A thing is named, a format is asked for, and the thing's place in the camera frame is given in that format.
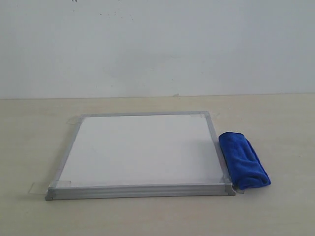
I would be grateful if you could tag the blue microfiber cloth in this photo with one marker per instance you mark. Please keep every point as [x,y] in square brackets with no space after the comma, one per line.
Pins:
[242,162]

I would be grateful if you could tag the white board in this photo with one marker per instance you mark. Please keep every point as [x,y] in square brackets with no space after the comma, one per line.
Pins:
[163,154]

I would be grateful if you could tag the clear tape back left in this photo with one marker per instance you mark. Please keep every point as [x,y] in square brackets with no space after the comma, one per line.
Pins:
[74,120]

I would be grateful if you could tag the clear tape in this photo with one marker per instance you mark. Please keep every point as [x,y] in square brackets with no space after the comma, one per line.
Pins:
[74,120]
[38,188]
[238,190]

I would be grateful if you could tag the clear tape front right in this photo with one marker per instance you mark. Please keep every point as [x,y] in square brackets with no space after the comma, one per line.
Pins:
[238,190]

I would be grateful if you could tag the clear tape front left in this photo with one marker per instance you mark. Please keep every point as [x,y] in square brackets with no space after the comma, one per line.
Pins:
[38,188]

